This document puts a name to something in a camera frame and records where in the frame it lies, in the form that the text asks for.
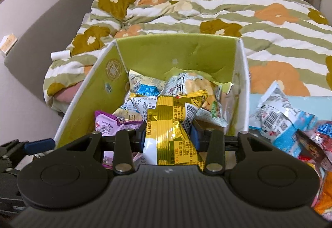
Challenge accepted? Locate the green cardboard box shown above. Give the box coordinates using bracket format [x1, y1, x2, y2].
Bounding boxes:
[53, 34, 251, 151]

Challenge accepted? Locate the purple snack packet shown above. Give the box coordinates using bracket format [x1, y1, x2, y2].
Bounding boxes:
[94, 110, 146, 170]

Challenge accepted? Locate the dark brown snack packet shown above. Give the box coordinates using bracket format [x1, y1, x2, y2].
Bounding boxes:
[296, 130, 330, 166]

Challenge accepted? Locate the pink pillow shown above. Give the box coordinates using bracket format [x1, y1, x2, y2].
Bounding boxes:
[53, 83, 81, 114]

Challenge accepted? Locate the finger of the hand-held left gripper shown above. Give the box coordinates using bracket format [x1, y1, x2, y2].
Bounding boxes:
[22, 138, 56, 156]

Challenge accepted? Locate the white orange chips packet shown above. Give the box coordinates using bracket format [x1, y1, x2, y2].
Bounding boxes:
[158, 67, 223, 125]

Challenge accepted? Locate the orange white tissue box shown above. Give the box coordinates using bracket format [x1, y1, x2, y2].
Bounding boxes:
[0, 34, 18, 57]

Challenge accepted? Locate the gold checked snack packet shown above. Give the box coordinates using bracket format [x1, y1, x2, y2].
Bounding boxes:
[129, 89, 208, 166]

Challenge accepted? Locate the white paper roll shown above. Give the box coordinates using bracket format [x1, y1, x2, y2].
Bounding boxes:
[51, 50, 70, 61]

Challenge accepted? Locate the pink snack packet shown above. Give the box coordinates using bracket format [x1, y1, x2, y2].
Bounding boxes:
[309, 119, 332, 146]

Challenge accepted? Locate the pale yellow snack packet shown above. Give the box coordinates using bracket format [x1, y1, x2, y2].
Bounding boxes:
[113, 106, 143, 122]

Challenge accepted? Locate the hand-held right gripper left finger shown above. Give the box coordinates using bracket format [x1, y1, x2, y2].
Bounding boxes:
[56, 121, 147, 175]

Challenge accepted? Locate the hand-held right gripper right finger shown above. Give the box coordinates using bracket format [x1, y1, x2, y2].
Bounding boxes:
[190, 120, 286, 175]

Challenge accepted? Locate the striped floral blanket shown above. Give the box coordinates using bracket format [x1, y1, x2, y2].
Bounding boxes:
[43, 0, 332, 117]

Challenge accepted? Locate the orange red snack packet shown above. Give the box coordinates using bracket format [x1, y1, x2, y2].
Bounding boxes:
[312, 173, 332, 215]

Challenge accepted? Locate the white blue label snack packet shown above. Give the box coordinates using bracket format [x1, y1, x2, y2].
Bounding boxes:
[128, 69, 166, 99]

